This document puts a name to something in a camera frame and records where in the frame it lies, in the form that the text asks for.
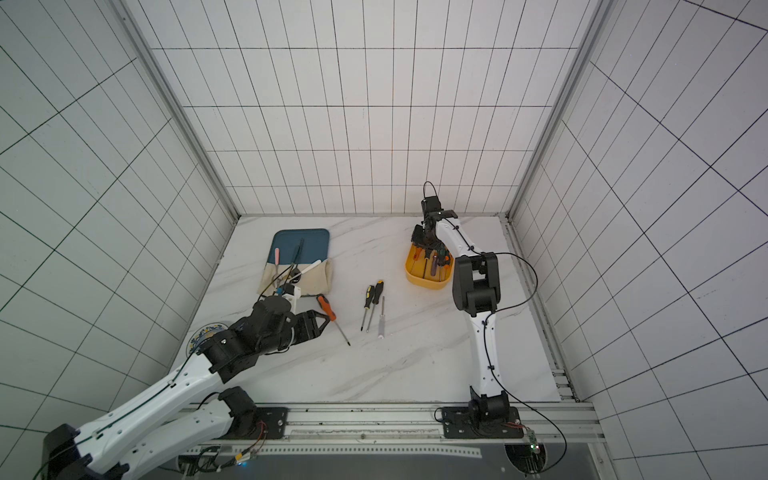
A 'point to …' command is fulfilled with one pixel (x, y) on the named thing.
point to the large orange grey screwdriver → (330, 314)
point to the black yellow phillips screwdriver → (367, 305)
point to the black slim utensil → (297, 258)
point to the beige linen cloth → (313, 277)
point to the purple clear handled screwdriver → (434, 264)
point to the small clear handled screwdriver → (381, 332)
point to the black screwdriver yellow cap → (376, 298)
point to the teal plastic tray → (314, 248)
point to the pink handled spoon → (276, 279)
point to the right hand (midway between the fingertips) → (408, 240)
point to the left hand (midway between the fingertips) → (318, 327)
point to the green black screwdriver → (446, 258)
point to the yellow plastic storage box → (418, 269)
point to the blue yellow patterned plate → (202, 333)
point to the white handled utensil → (305, 270)
